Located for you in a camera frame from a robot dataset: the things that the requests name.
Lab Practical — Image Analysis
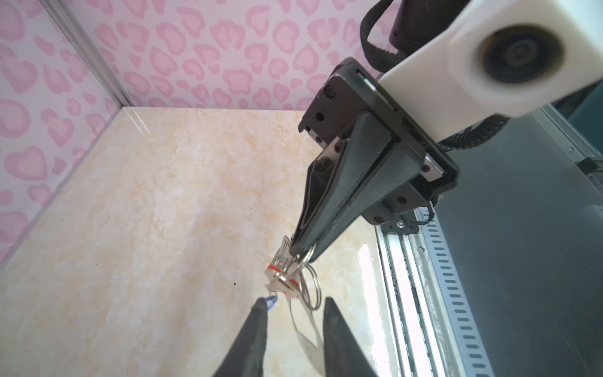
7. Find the key with red tag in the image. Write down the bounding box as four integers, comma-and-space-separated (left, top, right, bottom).
265, 265, 302, 298

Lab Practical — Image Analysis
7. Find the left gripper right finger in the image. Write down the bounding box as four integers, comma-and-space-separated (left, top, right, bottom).
323, 297, 377, 377

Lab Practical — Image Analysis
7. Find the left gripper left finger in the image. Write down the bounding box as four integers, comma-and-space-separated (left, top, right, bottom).
214, 298, 268, 377

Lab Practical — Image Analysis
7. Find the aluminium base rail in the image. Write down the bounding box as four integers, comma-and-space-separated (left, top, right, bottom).
376, 209, 494, 376

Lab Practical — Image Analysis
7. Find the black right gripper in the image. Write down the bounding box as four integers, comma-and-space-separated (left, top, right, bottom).
290, 58, 459, 262

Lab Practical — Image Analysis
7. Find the key with blue tag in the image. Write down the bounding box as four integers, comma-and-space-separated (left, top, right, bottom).
265, 295, 278, 310

